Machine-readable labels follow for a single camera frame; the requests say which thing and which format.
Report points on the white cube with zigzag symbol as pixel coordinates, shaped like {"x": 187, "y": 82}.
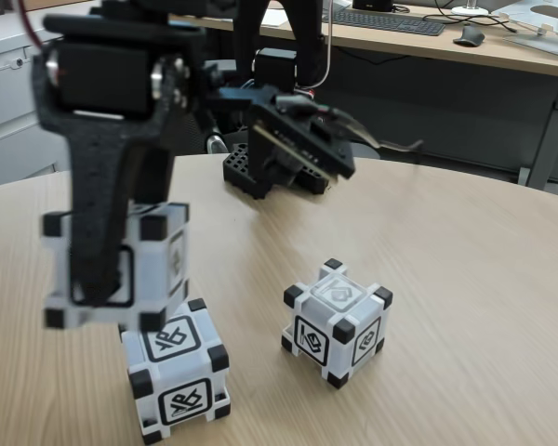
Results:
{"x": 151, "y": 274}

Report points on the white cube with diamond symbol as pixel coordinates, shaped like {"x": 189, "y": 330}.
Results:
{"x": 314, "y": 344}

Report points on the round cabinet lock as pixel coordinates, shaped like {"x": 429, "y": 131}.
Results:
{"x": 17, "y": 62}

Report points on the white filing cabinet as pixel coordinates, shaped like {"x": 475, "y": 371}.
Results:
{"x": 9, "y": 130}

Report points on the white cube with crossed symbol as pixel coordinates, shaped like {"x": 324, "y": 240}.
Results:
{"x": 176, "y": 344}

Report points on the grey round disc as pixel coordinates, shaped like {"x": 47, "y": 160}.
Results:
{"x": 367, "y": 151}

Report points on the black device on desk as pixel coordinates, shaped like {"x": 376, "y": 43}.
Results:
{"x": 372, "y": 4}

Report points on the dark grey keyboard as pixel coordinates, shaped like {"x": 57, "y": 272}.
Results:
{"x": 390, "y": 23}

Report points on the dark grey computer mouse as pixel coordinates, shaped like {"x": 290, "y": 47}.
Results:
{"x": 469, "y": 36}

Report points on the white round lamp base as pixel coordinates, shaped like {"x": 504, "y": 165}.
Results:
{"x": 469, "y": 10}

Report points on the silver laptop stand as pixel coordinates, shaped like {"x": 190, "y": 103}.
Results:
{"x": 548, "y": 42}

